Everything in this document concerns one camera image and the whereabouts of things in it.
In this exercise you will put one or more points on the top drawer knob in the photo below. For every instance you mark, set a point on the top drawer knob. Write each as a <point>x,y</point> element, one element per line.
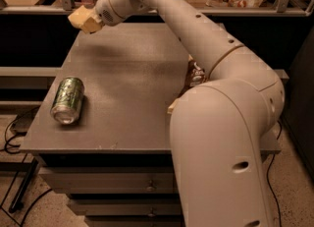
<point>151,186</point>

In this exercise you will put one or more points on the yellow sponge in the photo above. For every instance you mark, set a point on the yellow sponge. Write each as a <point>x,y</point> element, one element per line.
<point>81,17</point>

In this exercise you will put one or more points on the drawer knob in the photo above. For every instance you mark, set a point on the drawer knob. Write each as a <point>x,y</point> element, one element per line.
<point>151,186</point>
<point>151,212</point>

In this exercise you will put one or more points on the sea salt chips bag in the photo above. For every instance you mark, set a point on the sea salt chips bag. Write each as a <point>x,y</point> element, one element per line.
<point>195,75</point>

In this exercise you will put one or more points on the grey drawer cabinet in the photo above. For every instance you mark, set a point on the grey drawer cabinet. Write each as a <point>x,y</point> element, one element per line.
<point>132,73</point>

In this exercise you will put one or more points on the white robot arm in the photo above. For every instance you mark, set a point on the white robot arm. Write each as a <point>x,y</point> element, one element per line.
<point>216,127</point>

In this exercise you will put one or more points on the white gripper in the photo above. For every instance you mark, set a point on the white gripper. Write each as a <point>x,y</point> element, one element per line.
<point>105,12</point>

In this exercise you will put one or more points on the black stand leg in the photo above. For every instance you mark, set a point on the black stand leg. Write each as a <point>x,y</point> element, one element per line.
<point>28,169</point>

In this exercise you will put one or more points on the green soda can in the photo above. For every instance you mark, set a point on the green soda can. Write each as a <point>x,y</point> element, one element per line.
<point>68,101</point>

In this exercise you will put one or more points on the metal shelf rail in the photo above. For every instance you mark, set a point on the metal shelf rail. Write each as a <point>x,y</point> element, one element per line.
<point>268,8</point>

